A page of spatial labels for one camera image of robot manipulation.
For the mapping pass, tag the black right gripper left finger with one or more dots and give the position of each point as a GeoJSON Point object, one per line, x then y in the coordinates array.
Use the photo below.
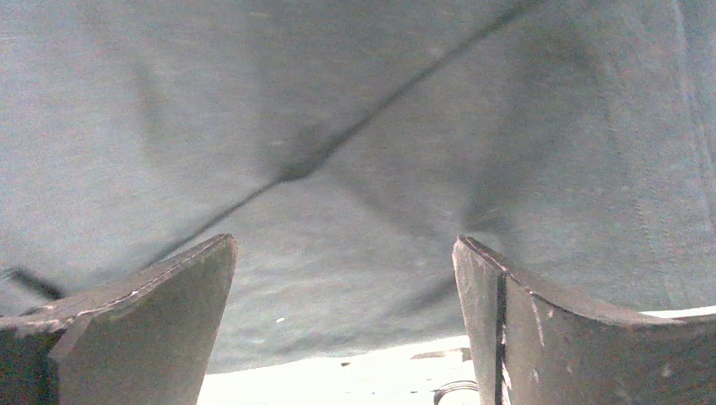
{"type": "Point", "coordinates": [144, 339]}

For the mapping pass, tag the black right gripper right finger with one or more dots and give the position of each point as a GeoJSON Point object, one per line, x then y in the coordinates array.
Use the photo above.
{"type": "Point", "coordinates": [533, 341]}

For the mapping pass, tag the black t shirt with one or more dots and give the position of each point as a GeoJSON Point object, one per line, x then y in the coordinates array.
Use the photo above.
{"type": "Point", "coordinates": [347, 144]}

